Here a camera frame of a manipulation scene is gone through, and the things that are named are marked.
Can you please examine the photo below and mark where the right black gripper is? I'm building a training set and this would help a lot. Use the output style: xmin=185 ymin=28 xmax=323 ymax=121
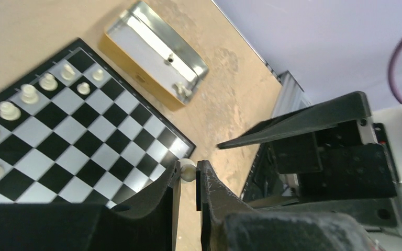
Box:
xmin=216 ymin=91 xmax=400 ymax=227

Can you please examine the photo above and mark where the white queen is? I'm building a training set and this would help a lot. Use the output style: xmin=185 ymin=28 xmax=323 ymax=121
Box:
xmin=19 ymin=84 xmax=39 ymax=104

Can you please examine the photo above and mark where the white king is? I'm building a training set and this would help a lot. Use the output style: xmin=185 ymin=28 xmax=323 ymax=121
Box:
xmin=0 ymin=101 xmax=21 ymax=121

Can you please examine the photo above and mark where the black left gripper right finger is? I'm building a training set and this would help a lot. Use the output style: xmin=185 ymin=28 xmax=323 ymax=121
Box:
xmin=196 ymin=160 xmax=378 ymax=250

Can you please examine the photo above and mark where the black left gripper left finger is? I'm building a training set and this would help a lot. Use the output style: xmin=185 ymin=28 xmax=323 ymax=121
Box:
xmin=0 ymin=163 xmax=181 ymax=250

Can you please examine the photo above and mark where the black and white chessboard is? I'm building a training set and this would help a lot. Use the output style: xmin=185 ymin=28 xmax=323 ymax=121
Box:
xmin=0 ymin=39 xmax=195 ymax=207

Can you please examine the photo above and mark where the white bishop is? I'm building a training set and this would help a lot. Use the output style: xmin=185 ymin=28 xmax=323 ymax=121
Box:
xmin=39 ymin=73 xmax=58 ymax=91

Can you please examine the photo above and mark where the white knight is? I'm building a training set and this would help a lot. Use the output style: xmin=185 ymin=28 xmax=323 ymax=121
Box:
xmin=60 ymin=63 xmax=76 ymax=81

